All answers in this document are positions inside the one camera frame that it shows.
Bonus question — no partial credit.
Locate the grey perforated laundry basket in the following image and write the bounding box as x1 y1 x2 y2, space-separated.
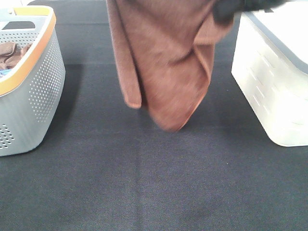
0 6 65 156

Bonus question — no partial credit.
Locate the brown towel in basket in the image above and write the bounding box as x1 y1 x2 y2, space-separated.
0 41 32 70

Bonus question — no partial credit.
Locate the white lidded storage box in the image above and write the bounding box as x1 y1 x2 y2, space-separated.
231 0 308 147

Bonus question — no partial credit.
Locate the black table mat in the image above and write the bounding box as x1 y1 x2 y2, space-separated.
0 0 308 231

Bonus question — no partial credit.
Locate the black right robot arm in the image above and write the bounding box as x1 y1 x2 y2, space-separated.
213 0 287 23

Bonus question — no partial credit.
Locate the brown towel with white label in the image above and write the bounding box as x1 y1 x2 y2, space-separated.
106 0 233 131

